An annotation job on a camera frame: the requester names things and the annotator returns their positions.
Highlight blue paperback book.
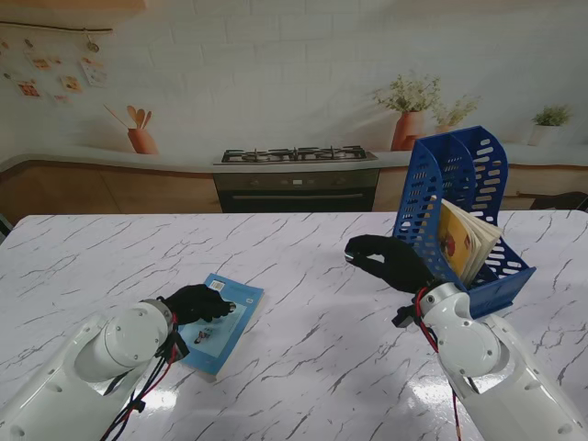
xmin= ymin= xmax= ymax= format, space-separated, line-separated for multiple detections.
xmin=176 ymin=273 xmax=266 ymax=382

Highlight red and black right arm cables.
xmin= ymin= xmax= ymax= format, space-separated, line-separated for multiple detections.
xmin=413 ymin=293 xmax=465 ymax=441

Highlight yellow and white paperback book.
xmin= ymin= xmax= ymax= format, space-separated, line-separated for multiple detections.
xmin=434 ymin=198 xmax=504 ymax=286

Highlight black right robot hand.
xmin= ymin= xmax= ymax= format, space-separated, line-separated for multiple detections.
xmin=344 ymin=233 xmax=437 ymax=295

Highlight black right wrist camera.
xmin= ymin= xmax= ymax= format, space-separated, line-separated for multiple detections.
xmin=392 ymin=305 xmax=417 ymax=330

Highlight red and black arm cables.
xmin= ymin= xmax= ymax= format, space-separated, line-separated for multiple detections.
xmin=98 ymin=311 xmax=185 ymax=441
xmin=413 ymin=293 xmax=465 ymax=441

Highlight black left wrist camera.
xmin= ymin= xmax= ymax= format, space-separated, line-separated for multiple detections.
xmin=172 ymin=333 xmax=190 ymax=364

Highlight blue perforated plastic file rack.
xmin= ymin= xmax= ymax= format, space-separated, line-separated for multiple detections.
xmin=390 ymin=124 xmax=537 ymax=326

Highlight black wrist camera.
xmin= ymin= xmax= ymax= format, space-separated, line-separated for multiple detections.
xmin=172 ymin=333 xmax=190 ymax=364
xmin=392 ymin=305 xmax=417 ymax=330

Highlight red and black left arm cables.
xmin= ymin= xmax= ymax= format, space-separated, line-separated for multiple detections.
xmin=98 ymin=311 xmax=185 ymax=441

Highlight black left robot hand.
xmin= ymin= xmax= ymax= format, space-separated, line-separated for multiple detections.
xmin=158 ymin=283 xmax=238 ymax=325

